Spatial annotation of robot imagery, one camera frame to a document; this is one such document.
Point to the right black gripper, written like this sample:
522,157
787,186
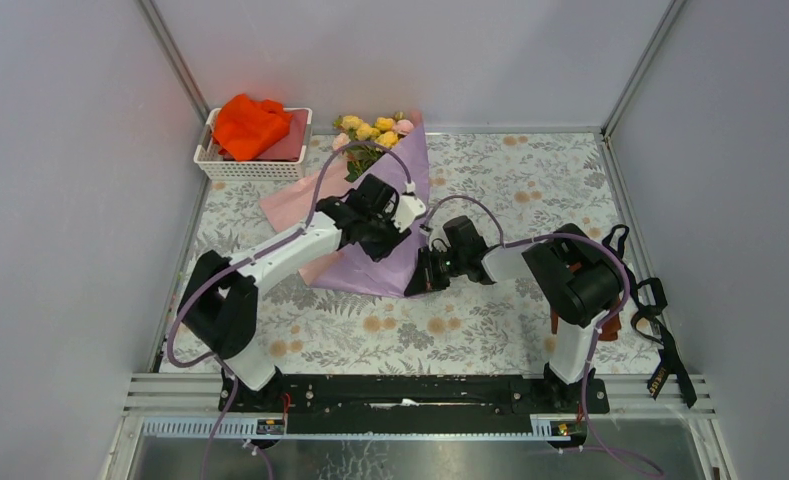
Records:
425,277

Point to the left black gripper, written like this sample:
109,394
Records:
392,236

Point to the yellow fake flower bunch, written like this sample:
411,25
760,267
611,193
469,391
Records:
361,143

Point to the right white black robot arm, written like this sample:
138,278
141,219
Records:
579,278

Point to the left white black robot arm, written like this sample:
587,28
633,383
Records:
220,303

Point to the dark red folded paper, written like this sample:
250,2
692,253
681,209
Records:
288,149

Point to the orange cloth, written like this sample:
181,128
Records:
245,128

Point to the white plastic basket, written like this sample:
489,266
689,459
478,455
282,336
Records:
207,158

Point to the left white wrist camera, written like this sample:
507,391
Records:
409,208

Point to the black mounting base rail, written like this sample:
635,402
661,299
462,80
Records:
425,404

